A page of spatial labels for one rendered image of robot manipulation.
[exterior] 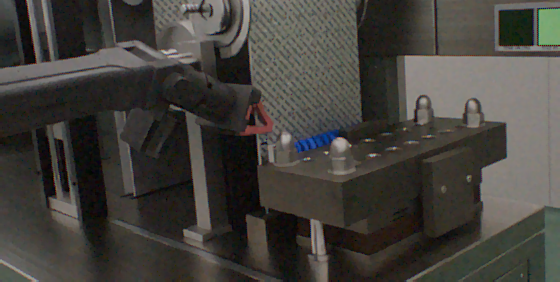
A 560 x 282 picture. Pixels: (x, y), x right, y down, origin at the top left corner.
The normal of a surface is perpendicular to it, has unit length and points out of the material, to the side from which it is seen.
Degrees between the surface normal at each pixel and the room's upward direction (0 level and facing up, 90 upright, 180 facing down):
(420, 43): 90
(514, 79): 90
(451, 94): 90
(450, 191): 90
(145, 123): 75
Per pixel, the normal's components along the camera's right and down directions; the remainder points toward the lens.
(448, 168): 0.68, 0.08
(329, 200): -0.73, 0.18
